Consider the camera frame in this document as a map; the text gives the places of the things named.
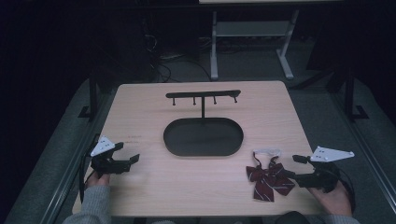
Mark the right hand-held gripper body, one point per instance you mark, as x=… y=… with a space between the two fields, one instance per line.
x=327 y=154

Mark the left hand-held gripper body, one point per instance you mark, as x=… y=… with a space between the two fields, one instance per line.
x=102 y=146

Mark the dark red striped bow tie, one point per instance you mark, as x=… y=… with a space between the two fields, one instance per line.
x=264 y=179

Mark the black hook rack with tray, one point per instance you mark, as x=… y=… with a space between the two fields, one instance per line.
x=204 y=138

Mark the person's left hand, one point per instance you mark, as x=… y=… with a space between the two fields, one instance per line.
x=98 y=181

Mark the person's right hand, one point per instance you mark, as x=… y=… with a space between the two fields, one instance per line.
x=336 y=202

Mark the black round object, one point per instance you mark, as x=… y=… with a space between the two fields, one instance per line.
x=292 y=218

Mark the black metal stand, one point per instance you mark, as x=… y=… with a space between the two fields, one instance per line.
x=349 y=96
x=92 y=96

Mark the grey metal rail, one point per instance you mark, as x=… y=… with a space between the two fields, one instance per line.
x=367 y=149
x=70 y=168

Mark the white metal desk frame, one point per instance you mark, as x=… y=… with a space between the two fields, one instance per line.
x=249 y=28

